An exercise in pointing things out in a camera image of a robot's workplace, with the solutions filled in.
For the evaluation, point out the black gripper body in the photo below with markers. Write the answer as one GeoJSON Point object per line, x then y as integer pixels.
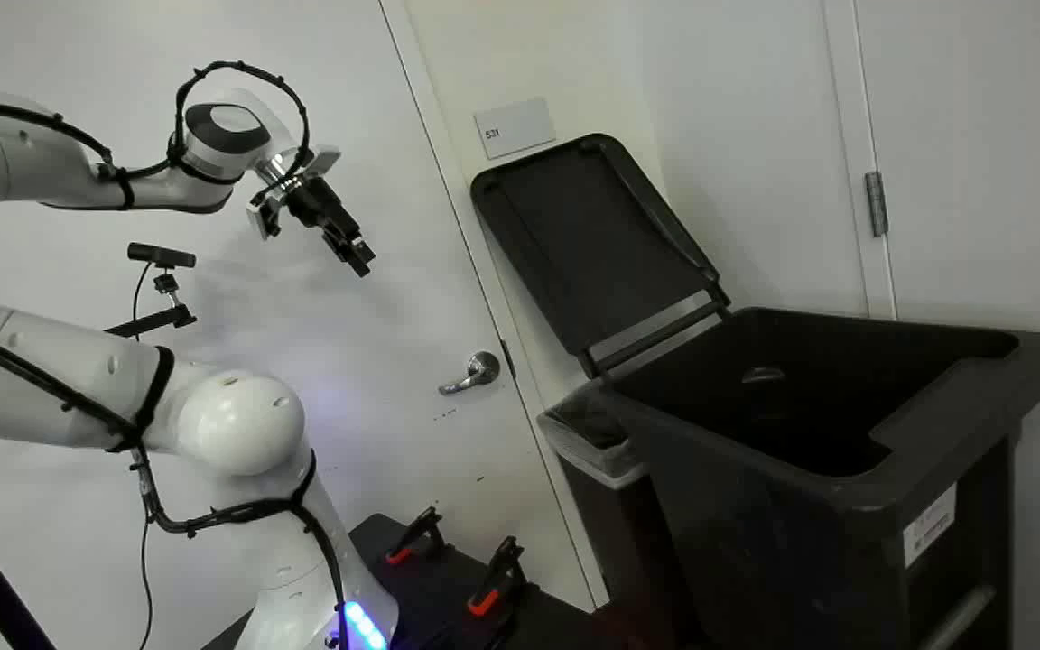
{"type": "Point", "coordinates": [320, 211]}

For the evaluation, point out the black bin lid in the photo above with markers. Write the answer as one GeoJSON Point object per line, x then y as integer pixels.
{"type": "Point", "coordinates": [593, 247]}

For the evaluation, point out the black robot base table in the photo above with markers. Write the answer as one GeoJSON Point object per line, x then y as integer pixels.
{"type": "Point", "coordinates": [435, 601]}

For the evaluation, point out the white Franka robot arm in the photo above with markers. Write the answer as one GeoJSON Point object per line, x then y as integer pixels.
{"type": "Point", "coordinates": [237, 415]}

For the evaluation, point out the small bin with grey rim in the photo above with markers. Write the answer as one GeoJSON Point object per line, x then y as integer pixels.
{"type": "Point", "coordinates": [598, 454]}

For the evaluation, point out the large black trash bin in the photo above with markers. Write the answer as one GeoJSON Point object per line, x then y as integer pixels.
{"type": "Point", "coordinates": [811, 480]}

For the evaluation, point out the white label on bin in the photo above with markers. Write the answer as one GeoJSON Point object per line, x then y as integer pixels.
{"type": "Point", "coordinates": [930, 526]}

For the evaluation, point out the grey door hinge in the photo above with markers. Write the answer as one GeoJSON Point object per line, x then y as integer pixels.
{"type": "Point", "coordinates": [875, 202]}

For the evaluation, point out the black exterior camera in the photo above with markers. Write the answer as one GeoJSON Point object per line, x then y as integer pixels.
{"type": "Point", "coordinates": [159, 255]}

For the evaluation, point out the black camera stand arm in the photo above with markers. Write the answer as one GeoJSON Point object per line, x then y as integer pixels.
{"type": "Point", "coordinates": [159, 318]}

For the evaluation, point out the white wall sign plate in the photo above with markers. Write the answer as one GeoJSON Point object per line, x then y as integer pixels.
{"type": "Point", "coordinates": [515, 126]}

